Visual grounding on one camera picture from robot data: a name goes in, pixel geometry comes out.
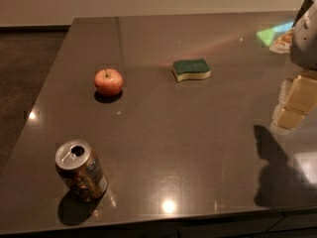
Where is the green and yellow sponge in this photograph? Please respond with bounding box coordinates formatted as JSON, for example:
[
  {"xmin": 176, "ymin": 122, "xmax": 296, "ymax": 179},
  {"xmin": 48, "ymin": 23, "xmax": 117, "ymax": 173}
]
[{"xmin": 172, "ymin": 59, "xmax": 211, "ymax": 82}]

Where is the red apple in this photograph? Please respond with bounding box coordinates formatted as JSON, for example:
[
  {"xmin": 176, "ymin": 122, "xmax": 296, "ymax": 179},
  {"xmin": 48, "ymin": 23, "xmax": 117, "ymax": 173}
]
[{"xmin": 94, "ymin": 68, "xmax": 123, "ymax": 97}]

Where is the orange soda can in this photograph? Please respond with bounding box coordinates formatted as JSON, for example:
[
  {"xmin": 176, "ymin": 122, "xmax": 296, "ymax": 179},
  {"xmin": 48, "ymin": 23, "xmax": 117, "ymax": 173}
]
[{"xmin": 55, "ymin": 140, "xmax": 108, "ymax": 202}]

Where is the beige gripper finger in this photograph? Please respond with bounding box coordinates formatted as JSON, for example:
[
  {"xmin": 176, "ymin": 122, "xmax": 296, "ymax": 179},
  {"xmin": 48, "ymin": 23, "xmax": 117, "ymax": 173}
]
[
  {"xmin": 269, "ymin": 28, "xmax": 294, "ymax": 54},
  {"xmin": 272, "ymin": 70, "xmax": 317, "ymax": 131}
]

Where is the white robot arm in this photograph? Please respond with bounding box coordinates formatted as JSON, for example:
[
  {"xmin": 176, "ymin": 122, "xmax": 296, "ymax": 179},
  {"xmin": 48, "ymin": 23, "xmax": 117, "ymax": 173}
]
[{"xmin": 269, "ymin": 0, "xmax": 317, "ymax": 131}]

